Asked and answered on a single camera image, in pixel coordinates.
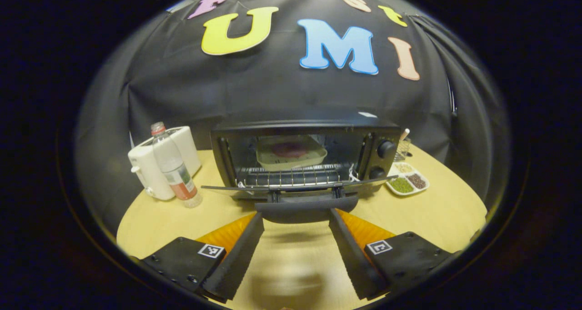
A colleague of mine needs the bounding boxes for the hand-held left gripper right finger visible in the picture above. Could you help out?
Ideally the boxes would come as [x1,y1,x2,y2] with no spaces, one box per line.
[328,208,455,301]

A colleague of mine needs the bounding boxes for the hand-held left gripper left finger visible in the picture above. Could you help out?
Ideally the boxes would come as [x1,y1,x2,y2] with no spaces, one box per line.
[136,211,265,304]

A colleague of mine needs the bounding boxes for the black electric oven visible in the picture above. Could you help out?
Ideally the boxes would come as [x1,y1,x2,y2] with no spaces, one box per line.
[201,118,404,224]

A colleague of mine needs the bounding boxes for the cream square plate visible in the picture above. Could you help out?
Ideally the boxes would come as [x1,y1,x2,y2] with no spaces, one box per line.
[256,135,328,172]

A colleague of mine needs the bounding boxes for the pink ham slice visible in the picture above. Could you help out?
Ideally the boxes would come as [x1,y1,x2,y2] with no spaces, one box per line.
[271,142,311,159]

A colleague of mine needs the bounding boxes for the pile of green mung beans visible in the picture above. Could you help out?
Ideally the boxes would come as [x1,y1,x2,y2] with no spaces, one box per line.
[389,177,414,194]

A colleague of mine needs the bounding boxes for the white divided tray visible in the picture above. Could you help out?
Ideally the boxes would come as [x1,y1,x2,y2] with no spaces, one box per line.
[385,161,431,197]

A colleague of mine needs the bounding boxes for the clear plastic bottle red label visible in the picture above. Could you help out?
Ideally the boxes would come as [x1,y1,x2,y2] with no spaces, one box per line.
[150,121,203,209]

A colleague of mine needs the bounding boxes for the white toaster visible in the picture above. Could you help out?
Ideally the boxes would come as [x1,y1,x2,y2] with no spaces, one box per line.
[127,126,202,201]

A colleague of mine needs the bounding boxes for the black backdrop cloth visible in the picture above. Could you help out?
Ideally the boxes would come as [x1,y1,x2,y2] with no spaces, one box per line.
[75,0,507,238]

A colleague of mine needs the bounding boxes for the metal wire basket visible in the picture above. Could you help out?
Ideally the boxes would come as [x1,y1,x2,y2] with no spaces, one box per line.
[393,137,412,162]

